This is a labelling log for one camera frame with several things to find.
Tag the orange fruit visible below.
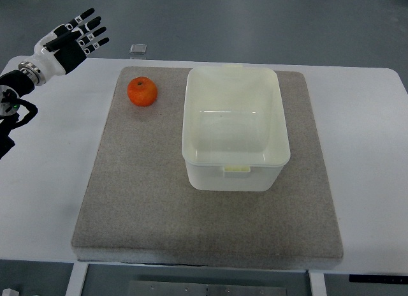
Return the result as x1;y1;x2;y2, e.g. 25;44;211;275
127;77;158;107

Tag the white table leg left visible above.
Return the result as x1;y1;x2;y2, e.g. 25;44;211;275
65;262;89;296

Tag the white table leg right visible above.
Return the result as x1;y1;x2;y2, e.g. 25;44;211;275
309;272;327;296

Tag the grey metal base plate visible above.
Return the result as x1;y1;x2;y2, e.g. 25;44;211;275
127;281;288;296

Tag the small clear square floor plate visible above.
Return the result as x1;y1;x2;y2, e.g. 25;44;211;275
129;43;147;55

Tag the grey felt mat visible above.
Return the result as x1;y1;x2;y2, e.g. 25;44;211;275
71;66;343;269

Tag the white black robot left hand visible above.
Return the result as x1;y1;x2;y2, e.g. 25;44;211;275
29;8;109;85

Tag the black table control panel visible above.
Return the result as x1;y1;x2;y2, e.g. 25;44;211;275
349;274;408;285

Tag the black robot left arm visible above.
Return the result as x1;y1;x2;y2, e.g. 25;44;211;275
1;63;40;158

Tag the cream plastic storage box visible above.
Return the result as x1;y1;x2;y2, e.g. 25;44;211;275
182;66;291;191

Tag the small white block bottom left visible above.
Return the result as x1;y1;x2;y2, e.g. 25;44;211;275
1;288;19;296

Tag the white table leg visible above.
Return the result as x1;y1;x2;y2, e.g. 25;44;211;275
65;262;89;296
309;272;327;296

